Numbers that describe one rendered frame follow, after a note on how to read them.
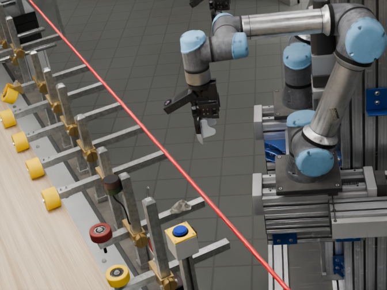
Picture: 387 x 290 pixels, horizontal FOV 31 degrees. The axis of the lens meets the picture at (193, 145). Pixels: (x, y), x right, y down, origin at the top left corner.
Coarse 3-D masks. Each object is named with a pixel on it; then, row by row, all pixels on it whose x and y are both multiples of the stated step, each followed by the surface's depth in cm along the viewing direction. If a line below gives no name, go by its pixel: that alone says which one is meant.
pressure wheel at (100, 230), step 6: (90, 228) 259; (96, 228) 259; (102, 228) 258; (108, 228) 257; (90, 234) 256; (96, 234) 255; (102, 234) 255; (108, 234) 256; (96, 240) 255; (102, 240) 255; (108, 240) 257
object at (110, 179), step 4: (108, 176) 246; (112, 176) 246; (116, 176) 246; (104, 180) 245; (108, 180) 244; (112, 180) 244; (116, 180) 244; (124, 196) 249; (116, 200) 250; (124, 208) 253; (128, 220) 256
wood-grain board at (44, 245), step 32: (0, 96) 361; (0, 128) 333; (0, 160) 309; (0, 192) 288; (32, 192) 285; (0, 224) 269; (32, 224) 267; (64, 224) 264; (0, 256) 254; (32, 256) 251; (64, 256) 249; (0, 288) 239; (32, 288) 237; (64, 288) 235; (96, 288) 233
